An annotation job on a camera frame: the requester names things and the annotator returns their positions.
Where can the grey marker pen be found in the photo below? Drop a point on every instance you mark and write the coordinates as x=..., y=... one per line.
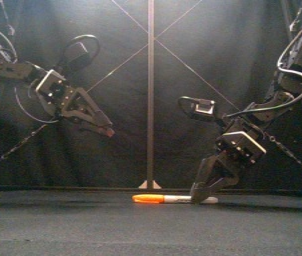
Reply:
x=149, y=199

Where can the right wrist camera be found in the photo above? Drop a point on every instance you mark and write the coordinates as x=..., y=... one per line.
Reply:
x=203, y=110

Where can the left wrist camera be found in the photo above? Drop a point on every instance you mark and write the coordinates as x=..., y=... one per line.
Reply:
x=77, y=55

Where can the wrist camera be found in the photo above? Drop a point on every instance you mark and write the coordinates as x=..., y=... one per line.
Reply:
x=203, y=110
x=77, y=55

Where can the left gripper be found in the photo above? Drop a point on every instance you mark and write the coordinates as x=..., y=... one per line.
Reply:
x=54, y=91

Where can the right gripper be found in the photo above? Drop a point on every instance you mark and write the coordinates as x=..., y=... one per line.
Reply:
x=243, y=146

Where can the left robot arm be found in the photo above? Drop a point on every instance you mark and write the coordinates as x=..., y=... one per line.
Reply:
x=15, y=70

